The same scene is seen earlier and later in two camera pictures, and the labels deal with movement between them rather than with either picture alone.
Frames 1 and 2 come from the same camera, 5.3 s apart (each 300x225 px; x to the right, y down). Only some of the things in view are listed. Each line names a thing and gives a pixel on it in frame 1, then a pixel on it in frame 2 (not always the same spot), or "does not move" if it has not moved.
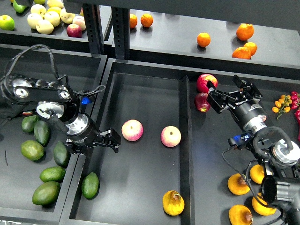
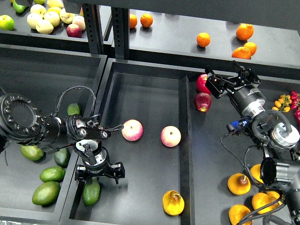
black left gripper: (83, 133) to (97, 163)
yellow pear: (173, 203) does not move
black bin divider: (188, 217) does not move
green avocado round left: (32, 150) does not move
